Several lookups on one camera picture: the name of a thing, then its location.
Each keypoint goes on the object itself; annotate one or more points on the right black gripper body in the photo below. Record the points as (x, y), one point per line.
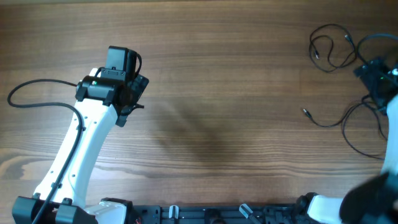
(374, 77)

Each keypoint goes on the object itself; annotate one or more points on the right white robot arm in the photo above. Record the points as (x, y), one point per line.
(374, 201)

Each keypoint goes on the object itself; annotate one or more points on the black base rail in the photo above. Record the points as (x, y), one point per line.
(174, 214)

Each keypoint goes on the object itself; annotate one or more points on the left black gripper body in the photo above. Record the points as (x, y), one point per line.
(138, 85)

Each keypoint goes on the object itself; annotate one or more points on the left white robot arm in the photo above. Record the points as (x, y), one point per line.
(104, 99)

